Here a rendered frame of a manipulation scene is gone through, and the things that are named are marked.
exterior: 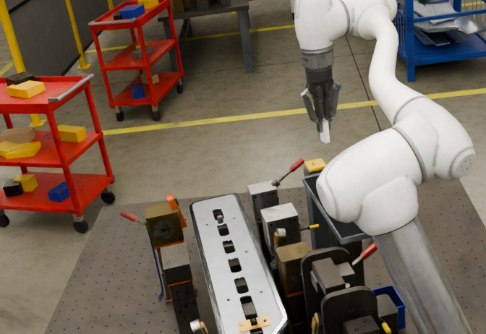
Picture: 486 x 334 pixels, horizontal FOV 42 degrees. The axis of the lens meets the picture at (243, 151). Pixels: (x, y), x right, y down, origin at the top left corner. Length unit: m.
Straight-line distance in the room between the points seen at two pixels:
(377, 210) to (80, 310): 1.43
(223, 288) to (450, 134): 0.84
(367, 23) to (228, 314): 0.86
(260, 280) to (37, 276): 2.34
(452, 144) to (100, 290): 1.58
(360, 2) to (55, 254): 2.88
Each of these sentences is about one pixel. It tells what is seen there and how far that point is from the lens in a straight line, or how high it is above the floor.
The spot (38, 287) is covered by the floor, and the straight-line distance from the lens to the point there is 3.91.
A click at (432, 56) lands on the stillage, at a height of 0.18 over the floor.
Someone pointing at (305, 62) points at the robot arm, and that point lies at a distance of 1.77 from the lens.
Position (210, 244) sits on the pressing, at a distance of 2.03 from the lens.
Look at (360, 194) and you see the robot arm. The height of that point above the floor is 1.49.
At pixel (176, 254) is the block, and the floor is 1.03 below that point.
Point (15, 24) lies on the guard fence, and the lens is 6.23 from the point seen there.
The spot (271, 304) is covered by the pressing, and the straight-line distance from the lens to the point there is 1.76.
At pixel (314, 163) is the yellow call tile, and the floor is 1.16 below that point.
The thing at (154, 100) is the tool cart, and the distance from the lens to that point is 5.60.
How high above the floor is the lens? 2.13
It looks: 26 degrees down
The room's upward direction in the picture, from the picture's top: 9 degrees counter-clockwise
